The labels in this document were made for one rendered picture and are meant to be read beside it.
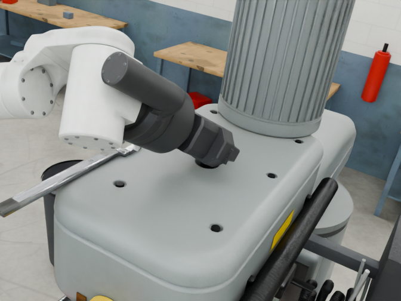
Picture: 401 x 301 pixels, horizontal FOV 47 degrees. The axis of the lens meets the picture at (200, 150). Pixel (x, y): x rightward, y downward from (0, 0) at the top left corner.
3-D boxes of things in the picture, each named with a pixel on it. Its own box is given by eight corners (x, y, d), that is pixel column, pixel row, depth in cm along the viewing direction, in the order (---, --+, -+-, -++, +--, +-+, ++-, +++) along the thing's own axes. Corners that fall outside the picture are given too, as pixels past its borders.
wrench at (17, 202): (9, 222, 50) (9, 216, 50) (-15, 208, 52) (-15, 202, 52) (141, 148, 70) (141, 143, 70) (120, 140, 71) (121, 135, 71)
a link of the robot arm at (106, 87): (113, 162, 56) (37, 137, 47) (124, 80, 59) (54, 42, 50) (188, 157, 50) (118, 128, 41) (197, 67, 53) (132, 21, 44)
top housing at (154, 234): (195, 385, 54) (216, 285, 47) (34, 286, 64) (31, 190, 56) (311, 208, 92) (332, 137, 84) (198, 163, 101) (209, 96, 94)
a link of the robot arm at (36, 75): (135, 124, 50) (34, 126, 54) (145, 49, 52) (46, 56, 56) (105, 104, 44) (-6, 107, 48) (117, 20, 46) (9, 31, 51)
